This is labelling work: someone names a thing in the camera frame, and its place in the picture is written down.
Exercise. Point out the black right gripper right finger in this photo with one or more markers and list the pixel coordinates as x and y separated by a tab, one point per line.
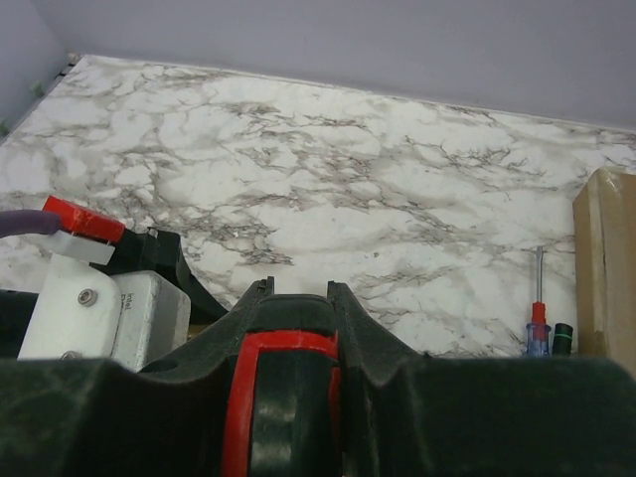
409	414

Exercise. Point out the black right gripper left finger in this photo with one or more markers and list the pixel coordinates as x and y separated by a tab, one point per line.
93	417

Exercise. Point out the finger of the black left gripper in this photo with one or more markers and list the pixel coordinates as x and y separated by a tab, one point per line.
161	252

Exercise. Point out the red black utility knife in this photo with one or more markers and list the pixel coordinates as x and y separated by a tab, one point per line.
283	413

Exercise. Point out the blue red screwdriver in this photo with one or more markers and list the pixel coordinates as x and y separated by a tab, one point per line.
538	330

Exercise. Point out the green black screwdriver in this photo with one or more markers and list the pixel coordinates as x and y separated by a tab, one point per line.
562	339

